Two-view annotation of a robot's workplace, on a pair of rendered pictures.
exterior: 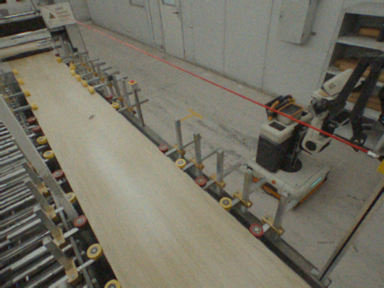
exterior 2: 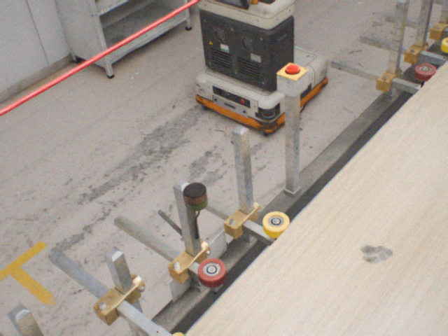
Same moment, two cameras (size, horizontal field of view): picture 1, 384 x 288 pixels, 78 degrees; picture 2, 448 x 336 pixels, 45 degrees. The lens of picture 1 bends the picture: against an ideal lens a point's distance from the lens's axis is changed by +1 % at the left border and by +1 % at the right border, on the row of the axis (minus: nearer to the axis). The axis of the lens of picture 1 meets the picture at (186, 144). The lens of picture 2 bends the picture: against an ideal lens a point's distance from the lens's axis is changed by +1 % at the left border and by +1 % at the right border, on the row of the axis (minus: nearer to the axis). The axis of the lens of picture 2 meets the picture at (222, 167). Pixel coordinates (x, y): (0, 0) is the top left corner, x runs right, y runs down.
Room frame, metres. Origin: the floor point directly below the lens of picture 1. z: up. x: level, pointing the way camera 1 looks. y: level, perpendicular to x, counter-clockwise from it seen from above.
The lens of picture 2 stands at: (2.74, 1.80, 2.11)
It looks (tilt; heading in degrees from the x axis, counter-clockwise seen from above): 42 degrees down; 258
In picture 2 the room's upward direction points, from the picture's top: 7 degrees counter-clockwise
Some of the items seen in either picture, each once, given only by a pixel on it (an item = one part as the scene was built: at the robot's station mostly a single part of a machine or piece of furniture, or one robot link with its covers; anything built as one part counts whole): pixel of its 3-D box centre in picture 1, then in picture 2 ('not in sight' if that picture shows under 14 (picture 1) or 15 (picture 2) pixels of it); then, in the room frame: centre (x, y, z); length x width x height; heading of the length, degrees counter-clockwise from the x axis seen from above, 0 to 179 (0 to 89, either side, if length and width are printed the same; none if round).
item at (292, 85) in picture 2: (133, 86); (292, 81); (2.21, 0.47, 1.18); 0.07 x 0.07 x 0.08; 34
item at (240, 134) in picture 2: (127, 99); (245, 187); (2.43, 0.61, 0.93); 0.04 x 0.04 x 0.48; 34
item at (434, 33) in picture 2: (217, 180); (441, 29); (1.20, -0.21, 0.81); 0.14 x 0.06 x 0.05; 34
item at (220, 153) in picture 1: (219, 174); (446, 9); (1.18, -0.22, 0.89); 0.04 x 0.04 x 0.48; 34
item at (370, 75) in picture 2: (182, 146); (376, 77); (1.66, 0.04, 0.80); 0.43 x 0.03 x 0.04; 124
